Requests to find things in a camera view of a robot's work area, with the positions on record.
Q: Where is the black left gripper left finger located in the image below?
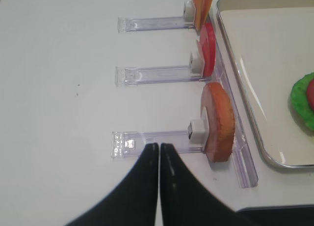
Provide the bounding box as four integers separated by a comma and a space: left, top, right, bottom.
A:
67, 143, 158, 226

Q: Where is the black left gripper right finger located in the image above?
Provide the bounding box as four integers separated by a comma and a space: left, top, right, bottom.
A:
160, 143, 257, 226

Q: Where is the bread slice with white face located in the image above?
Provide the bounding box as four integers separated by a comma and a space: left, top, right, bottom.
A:
201, 82, 236, 163

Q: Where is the green lettuce leaf on tray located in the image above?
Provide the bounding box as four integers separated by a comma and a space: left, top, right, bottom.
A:
290, 72, 314, 131

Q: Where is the upright red tomato slice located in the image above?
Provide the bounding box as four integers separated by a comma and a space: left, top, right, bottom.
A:
200, 23, 216, 77

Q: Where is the red tomato slice on tray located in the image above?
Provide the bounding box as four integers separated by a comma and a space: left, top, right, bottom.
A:
306, 79, 314, 110

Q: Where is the right orange cheese slice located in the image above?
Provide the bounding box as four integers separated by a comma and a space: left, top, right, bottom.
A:
200, 0, 213, 28

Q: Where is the orange cheese slice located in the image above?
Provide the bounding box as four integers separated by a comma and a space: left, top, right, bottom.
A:
200, 0, 213, 28
192, 0, 203, 31

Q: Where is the left orange cheese slice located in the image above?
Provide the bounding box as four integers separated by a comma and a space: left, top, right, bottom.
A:
192, 0, 203, 31

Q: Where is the long clear left stop strip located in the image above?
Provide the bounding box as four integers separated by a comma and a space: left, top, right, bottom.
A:
201, 20, 258, 188

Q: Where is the silver metal baking tray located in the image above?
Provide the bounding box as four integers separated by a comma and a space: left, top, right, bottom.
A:
216, 0, 314, 169

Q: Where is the clear holder rail bread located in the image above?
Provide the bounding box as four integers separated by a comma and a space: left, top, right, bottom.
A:
111, 119, 210, 159

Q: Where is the clear holder rail tomato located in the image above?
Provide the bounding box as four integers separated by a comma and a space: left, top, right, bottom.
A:
115, 51, 214, 86

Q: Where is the clear holder rail cheese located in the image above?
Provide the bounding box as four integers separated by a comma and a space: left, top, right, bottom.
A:
117, 0, 196, 33

